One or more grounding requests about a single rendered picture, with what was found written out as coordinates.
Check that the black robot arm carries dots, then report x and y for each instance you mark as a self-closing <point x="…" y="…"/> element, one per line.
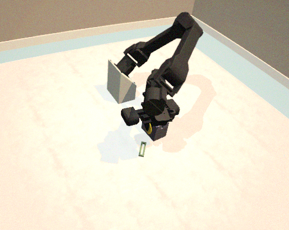
<point x="174" y="70"/>

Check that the thin gold coin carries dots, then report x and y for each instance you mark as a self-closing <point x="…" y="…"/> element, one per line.
<point x="150" y="129"/>

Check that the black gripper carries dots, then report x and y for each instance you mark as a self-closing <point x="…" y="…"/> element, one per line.
<point x="131" y="116"/>

